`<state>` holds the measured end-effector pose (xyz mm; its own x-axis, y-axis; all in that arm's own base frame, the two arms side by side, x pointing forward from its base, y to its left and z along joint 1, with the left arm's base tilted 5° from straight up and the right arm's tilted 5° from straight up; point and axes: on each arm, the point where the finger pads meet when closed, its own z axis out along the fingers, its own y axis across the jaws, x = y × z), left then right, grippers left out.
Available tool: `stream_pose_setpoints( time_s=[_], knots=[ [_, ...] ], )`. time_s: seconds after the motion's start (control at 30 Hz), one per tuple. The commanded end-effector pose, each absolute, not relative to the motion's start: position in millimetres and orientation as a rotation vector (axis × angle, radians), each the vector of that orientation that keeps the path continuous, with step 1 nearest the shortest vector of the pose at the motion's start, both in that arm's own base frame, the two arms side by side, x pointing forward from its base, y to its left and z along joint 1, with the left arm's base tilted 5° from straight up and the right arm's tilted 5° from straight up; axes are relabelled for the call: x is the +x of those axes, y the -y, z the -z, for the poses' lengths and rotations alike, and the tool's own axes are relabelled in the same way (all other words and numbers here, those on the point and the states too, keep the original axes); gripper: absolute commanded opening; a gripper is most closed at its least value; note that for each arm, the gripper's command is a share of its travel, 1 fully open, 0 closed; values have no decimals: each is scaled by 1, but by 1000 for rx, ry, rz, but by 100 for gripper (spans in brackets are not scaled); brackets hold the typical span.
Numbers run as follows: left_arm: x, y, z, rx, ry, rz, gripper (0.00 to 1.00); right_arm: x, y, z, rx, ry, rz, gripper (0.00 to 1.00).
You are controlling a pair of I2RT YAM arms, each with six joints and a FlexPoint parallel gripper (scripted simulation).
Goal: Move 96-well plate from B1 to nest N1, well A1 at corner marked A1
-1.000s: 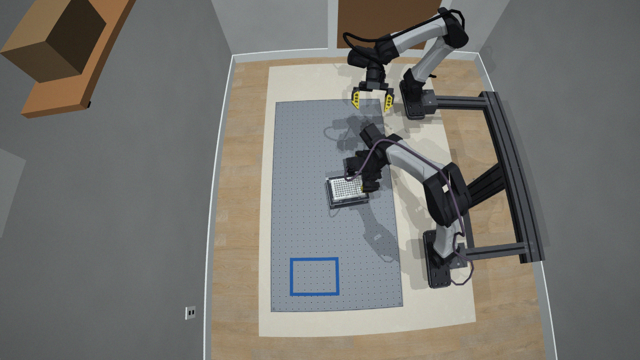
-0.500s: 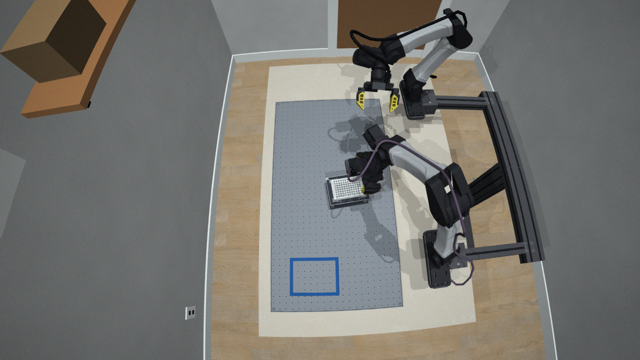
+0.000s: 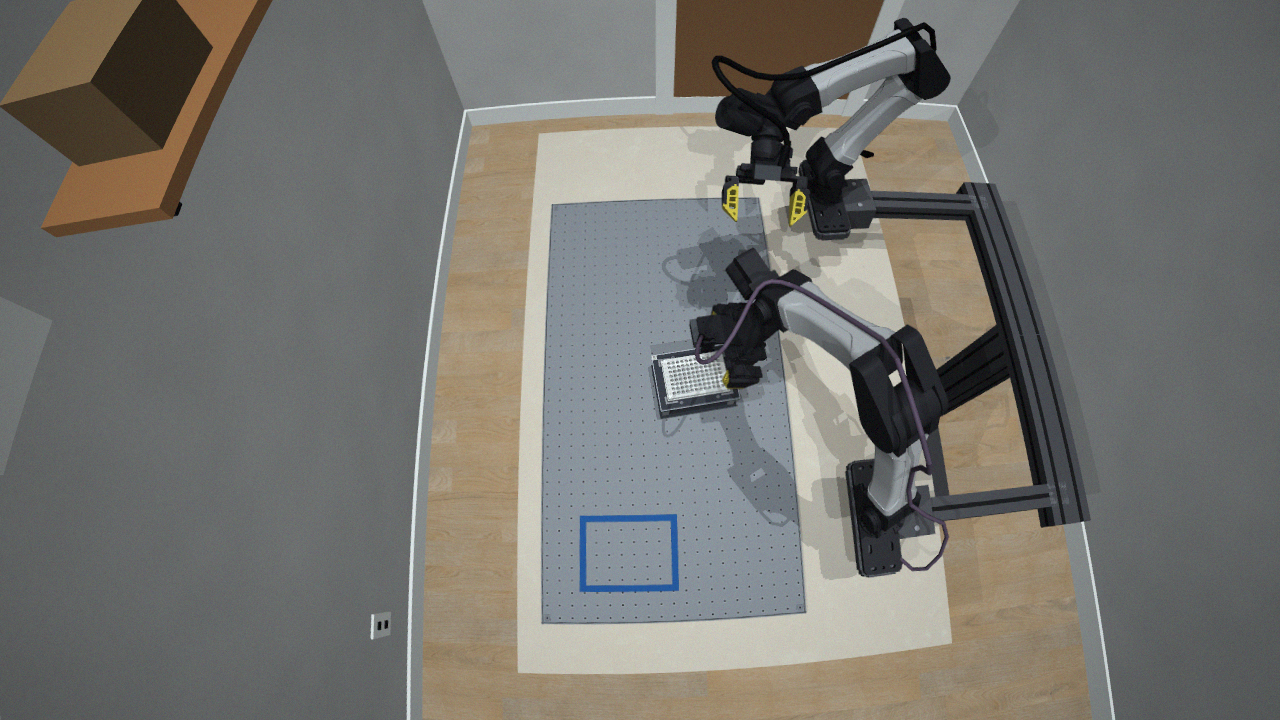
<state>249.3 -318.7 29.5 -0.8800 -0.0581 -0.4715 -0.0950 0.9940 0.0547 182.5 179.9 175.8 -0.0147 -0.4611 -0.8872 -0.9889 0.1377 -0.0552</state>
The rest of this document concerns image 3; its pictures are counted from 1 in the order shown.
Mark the grey perforated breadboard table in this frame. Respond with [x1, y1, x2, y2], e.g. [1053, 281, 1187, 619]
[541, 197, 806, 625]

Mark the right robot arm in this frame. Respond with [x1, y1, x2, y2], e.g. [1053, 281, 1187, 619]
[716, 18, 951, 233]

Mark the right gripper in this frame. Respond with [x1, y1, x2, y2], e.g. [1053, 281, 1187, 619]
[722, 140, 810, 225]

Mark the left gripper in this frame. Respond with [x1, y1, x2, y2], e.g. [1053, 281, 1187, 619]
[710, 302, 774, 389]

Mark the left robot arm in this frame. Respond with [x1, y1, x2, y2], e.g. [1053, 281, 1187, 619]
[689, 249, 948, 575]

